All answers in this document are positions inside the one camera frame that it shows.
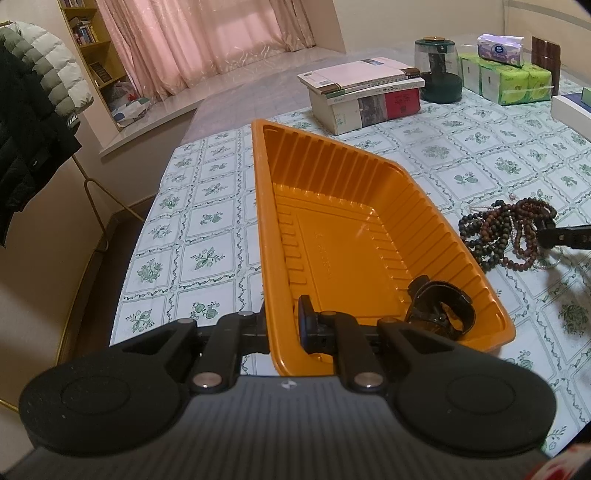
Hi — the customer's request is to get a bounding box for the pink curtain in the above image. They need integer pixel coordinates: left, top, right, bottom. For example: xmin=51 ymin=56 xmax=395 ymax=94
xmin=95 ymin=0 xmax=318 ymax=100

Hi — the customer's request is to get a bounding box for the black puffer jacket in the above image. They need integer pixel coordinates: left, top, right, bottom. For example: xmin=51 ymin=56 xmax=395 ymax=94
xmin=0 ymin=45 xmax=83 ymax=248

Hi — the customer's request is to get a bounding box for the white plastic bag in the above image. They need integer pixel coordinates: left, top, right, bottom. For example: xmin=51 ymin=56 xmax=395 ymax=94
xmin=108 ymin=80 xmax=151 ymax=123

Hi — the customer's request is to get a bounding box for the black wristwatch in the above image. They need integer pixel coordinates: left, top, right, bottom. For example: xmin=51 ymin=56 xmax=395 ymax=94
xmin=405 ymin=275 xmax=476 ymax=343

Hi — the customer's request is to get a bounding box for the pale thin bead necklace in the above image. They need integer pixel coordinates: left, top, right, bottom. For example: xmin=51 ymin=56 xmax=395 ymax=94
xmin=462 ymin=194 xmax=563 ymax=272

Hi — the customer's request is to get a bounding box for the gold metal coat rack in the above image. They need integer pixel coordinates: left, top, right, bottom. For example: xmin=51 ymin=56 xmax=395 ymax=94
xmin=68 ymin=152 xmax=145 ymax=254

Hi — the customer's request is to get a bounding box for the white flat box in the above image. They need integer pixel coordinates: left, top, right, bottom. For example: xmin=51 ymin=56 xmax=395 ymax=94
xmin=550 ymin=94 xmax=591 ymax=145

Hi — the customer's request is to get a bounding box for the dark green glass jar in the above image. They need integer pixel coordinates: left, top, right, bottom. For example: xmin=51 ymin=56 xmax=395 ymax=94
xmin=414 ymin=36 xmax=463 ymax=103

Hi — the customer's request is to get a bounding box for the green tissue pack bundle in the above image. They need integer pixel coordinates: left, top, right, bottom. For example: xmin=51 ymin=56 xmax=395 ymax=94
xmin=459 ymin=52 xmax=553 ymax=106

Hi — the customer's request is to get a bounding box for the green and white puffer jacket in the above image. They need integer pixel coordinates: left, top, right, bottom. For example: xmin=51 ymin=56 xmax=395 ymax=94
xmin=0 ymin=20 xmax=96 ymax=126

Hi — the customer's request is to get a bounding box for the dark green bead bracelet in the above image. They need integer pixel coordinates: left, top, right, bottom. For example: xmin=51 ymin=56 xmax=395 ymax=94
xmin=458 ymin=203 xmax=503 ymax=274

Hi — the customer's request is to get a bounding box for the brown wooden bead necklace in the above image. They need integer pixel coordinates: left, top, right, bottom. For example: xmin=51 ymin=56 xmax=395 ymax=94
xmin=507 ymin=197 xmax=558 ymax=274

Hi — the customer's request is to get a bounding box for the purple tissue pack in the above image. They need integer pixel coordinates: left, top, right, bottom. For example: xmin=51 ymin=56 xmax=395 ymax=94
xmin=476 ymin=34 xmax=526 ymax=69

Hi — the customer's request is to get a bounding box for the brown wooden box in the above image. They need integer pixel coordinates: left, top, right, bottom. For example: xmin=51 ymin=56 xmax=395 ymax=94
xmin=531 ymin=36 xmax=562 ymax=99

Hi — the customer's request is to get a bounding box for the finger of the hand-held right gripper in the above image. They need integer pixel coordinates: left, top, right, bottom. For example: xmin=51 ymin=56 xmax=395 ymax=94
xmin=538 ymin=224 xmax=591 ymax=251

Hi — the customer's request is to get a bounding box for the yellow wooden bookshelf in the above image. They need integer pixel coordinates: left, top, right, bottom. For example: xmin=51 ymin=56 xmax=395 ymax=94
xmin=57 ymin=0 xmax=129 ymax=136

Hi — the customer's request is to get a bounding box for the red patterned cloth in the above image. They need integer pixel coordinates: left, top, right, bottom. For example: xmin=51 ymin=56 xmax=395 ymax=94
xmin=517 ymin=455 xmax=588 ymax=480

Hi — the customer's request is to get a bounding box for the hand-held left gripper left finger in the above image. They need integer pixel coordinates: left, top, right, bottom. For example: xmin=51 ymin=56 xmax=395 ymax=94
xmin=137 ymin=310 xmax=272 ymax=394

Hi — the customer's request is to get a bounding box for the thick book with red spine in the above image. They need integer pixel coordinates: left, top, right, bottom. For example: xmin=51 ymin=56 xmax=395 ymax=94
xmin=309 ymin=85 xmax=422 ymax=136

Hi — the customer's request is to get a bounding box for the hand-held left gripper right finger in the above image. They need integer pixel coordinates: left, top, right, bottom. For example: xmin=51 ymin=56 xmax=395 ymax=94
xmin=297 ymin=294 xmax=445 ymax=395

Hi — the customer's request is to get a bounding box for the dark red bead bracelet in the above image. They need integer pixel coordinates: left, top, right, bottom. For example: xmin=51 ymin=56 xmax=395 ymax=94
xmin=480 ymin=203 xmax=517 ymax=259

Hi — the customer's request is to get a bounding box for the pink cover book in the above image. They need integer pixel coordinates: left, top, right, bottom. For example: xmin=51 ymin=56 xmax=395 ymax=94
xmin=298 ymin=56 xmax=422 ymax=92

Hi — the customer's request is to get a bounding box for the orange plastic tray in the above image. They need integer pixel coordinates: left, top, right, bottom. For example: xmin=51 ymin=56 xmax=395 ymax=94
xmin=250 ymin=119 xmax=517 ymax=377

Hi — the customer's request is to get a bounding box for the thin white book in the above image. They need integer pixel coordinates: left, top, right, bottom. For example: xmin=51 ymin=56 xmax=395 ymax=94
xmin=323 ymin=76 xmax=426 ymax=99

